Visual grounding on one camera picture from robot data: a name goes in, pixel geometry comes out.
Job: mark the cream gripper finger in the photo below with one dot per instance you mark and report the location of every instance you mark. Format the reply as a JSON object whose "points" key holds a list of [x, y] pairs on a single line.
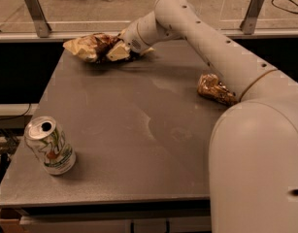
{"points": [[119, 51]]}

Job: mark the brown chip bag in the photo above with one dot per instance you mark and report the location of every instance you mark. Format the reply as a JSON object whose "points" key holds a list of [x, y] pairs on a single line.
{"points": [[94, 47]]}

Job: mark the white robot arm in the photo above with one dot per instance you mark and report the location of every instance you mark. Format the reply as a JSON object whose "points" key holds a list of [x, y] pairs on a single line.
{"points": [[253, 155]]}

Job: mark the gold foil snack bag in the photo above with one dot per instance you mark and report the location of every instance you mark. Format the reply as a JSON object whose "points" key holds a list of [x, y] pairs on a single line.
{"points": [[210, 87]]}

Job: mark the white 7up can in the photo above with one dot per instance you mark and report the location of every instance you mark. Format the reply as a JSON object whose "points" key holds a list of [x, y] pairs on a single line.
{"points": [[45, 137]]}

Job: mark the cardboard box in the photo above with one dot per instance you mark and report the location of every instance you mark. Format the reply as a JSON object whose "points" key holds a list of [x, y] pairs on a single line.
{"points": [[10, 221]]}

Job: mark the left metal bracket post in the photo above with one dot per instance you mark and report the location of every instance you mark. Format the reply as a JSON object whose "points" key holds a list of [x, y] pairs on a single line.
{"points": [[41, 25]]}

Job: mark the metal bracket post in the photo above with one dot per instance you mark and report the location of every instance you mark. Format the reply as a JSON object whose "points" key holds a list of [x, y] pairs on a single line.
{"points": [[41, 25], [249, 22]]}

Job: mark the right metal bracket post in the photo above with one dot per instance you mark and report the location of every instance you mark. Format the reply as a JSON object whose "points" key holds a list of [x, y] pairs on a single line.
{"points": [[249, 22]]}

